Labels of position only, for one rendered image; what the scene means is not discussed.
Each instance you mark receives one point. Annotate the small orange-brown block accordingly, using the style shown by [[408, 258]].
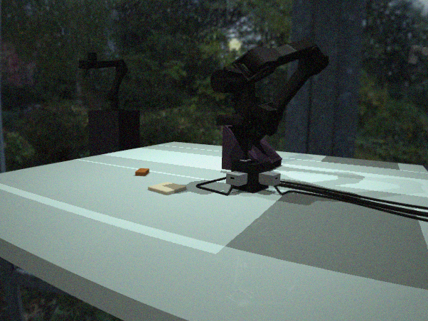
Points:
[[142, 172]]

